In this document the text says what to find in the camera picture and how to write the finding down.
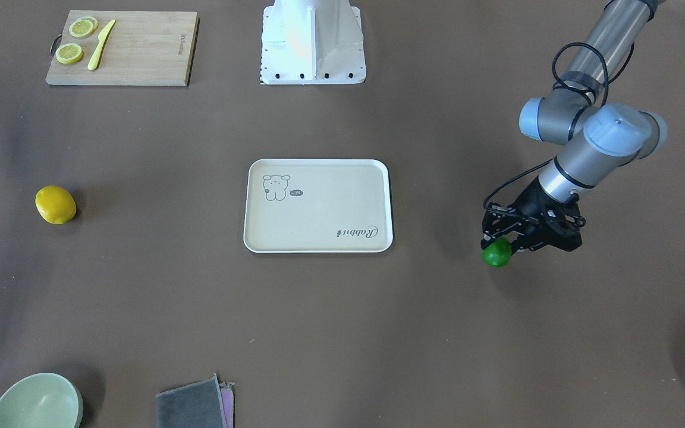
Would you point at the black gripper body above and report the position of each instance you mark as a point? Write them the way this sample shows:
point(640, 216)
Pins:
point(531, 200)

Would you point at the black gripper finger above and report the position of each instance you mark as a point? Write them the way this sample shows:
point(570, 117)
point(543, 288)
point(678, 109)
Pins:
point(526, 242)
point(487, 240)

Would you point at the green lime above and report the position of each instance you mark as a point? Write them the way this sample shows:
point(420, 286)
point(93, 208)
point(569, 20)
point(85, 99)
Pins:
point(497, 253)

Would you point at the yellow lemon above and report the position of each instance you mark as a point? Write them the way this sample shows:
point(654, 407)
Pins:
point(55, 205)

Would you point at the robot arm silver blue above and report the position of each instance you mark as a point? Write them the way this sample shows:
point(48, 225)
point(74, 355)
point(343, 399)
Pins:
point(596, 137)

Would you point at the cream rectangular tray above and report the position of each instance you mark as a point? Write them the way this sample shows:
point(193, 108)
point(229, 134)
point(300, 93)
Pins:
point(318, 206)

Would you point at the pink cloth underneath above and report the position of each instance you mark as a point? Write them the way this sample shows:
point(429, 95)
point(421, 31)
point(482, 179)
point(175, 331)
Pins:
point(228, 401)

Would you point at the grey folded cloth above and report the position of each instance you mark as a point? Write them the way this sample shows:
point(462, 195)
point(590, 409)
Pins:
point(199, 404)

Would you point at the wooden cutting board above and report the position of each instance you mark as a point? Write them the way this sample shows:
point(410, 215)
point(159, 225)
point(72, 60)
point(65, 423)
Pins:
point(143, 48)

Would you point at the yellow plastic knife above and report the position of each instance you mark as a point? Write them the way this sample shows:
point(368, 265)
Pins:
point(96, 57)

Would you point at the lemon slice upper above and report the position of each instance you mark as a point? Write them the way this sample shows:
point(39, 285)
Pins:
point(83, 26)

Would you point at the lemon slice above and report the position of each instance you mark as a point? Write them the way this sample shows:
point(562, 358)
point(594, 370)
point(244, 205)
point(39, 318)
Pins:
point(69, 53)
point(83, 26)

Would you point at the lemon slice lower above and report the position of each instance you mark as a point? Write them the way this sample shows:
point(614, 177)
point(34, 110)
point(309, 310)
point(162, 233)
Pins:
point(69, 53)

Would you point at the light green bowl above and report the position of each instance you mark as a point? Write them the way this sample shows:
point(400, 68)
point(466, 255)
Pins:
point(44, 399)

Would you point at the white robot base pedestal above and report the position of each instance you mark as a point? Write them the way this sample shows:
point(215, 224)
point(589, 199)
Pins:
point(312, 42)

